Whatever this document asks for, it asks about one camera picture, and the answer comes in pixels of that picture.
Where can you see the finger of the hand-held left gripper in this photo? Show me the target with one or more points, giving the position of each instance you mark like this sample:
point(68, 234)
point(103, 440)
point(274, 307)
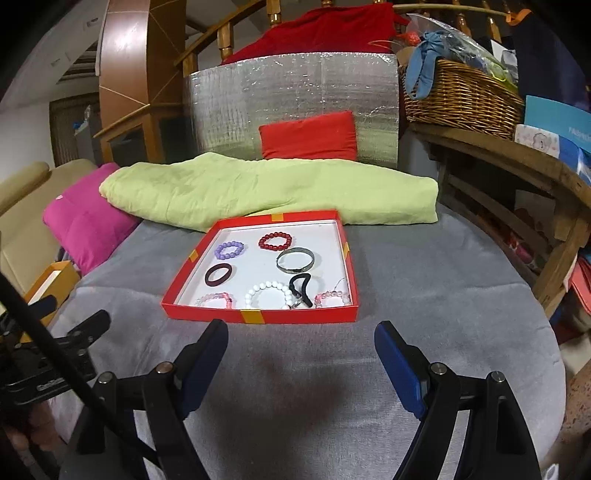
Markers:
point(85, 330)
point(44, 305)

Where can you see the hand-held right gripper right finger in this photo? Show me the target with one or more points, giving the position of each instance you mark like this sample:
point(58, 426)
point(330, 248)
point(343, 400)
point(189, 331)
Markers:
point(400, 374)

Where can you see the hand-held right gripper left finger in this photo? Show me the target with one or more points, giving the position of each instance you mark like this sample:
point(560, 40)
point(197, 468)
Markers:
point(203, 374)

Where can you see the red jewelry box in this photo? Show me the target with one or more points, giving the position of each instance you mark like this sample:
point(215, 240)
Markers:
point(277, 317)

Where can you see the person's left hand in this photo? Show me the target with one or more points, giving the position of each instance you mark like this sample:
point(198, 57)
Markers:
point(41, 422)

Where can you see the orange box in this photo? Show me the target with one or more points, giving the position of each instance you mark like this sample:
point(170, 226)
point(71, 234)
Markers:
point(64, 281)

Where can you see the beige sofa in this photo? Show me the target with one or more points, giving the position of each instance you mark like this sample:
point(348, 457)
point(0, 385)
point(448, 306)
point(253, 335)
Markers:
point(27, 230)

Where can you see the dark red bangle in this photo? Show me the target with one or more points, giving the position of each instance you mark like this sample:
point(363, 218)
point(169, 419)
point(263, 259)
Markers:
point(211, 279)

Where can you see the magenta pillow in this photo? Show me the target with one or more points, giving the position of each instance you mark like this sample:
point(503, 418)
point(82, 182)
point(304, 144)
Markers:
point(87, 221)

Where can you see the silver metal bangle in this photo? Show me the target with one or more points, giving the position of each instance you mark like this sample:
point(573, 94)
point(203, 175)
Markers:
point(304, 266)

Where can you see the light green blanket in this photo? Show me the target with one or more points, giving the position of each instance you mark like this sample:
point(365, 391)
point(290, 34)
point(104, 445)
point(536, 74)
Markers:
point(231, 189)

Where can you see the wooden shelf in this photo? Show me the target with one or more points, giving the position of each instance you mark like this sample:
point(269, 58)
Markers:
point(508, 157)

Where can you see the small red cushion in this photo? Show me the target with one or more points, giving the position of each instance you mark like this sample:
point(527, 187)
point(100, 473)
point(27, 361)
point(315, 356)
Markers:
point(309, 136)

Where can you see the brown curved wooden panel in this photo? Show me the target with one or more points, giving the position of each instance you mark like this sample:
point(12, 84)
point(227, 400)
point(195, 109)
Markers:
point(134, 55)

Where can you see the white patterned box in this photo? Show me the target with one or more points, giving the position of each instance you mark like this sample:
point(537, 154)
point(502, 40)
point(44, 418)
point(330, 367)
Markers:
point(535, 138)

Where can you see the wicker basket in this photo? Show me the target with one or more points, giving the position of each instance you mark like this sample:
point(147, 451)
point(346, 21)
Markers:
point(461, 106)

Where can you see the silver foil board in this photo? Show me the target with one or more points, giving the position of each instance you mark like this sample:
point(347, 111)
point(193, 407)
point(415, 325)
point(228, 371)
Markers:
point(286, 87)

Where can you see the blue cardboard box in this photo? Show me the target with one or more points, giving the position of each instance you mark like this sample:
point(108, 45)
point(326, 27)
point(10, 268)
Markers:
point(549, 113)

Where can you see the blue cloth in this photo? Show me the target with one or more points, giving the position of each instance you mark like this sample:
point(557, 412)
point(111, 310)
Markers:
point(420, 64)

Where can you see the wooden stair railing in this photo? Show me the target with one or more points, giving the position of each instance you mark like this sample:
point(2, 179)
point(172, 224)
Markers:
point(226, 32)

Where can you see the clear plastic bag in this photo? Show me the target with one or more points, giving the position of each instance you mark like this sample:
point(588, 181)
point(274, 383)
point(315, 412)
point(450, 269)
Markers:
point(485, 55)

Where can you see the navy bag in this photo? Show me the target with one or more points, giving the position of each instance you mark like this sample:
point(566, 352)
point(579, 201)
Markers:
point(545, 55)

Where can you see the large red cloth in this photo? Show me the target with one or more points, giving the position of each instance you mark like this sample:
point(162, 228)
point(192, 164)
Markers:
point(323, 32)

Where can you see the wooden cabinet frame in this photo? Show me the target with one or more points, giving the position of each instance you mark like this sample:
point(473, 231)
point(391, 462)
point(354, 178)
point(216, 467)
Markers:
point(138, 115)

